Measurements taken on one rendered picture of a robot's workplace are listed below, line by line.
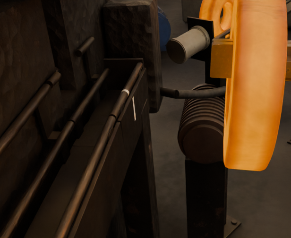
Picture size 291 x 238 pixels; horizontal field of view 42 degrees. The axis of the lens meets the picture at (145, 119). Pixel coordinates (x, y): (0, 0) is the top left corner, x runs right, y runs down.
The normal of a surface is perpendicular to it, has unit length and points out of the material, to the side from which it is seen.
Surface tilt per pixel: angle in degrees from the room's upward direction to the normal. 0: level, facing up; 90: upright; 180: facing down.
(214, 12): 90
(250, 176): 0
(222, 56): 90
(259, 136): 95
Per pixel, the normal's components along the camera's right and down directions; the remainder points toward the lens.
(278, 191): -0.08, -0.87
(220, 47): -0.18, 0.51
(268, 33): -0.15, -0.26
